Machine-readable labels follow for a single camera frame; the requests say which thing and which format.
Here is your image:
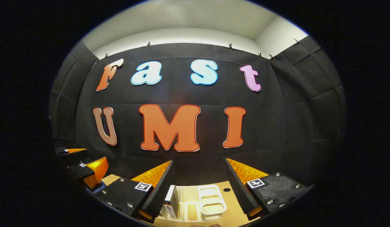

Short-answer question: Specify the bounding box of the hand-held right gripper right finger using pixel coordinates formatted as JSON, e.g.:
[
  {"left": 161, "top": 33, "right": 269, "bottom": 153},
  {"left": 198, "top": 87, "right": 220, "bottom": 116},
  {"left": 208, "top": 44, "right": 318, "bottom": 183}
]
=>
[{"left": 225, "top": 158, "right": 312, "bottom": 222}]

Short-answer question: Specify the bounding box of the grey book with dark photo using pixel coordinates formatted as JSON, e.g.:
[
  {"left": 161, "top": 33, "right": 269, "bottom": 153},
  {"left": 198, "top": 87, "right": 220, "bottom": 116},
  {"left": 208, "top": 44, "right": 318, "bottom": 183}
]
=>
[{"left": 170, "top": 185, "right": 182, "bottom": 219}]

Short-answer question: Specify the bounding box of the blue illustrated book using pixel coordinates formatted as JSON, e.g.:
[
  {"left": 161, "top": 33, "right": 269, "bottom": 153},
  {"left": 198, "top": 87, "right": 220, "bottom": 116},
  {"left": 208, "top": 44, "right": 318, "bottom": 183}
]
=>
[{"left": 163, "top": 189, "right": 175, "bottom": 219}]

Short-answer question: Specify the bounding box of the white bookshelf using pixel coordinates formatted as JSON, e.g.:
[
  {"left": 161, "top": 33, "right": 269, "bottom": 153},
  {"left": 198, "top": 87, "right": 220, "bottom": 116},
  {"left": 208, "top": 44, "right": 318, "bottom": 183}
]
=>
[{"left": 179, "top": 184, "right": 228, "bottom": 222}]

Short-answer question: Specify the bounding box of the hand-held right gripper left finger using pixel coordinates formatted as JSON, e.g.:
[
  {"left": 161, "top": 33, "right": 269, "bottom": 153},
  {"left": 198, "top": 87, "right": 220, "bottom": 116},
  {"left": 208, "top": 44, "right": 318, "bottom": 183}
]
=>
[{"left": 95, "top": 160, "right": 174, "bottom": 224}]

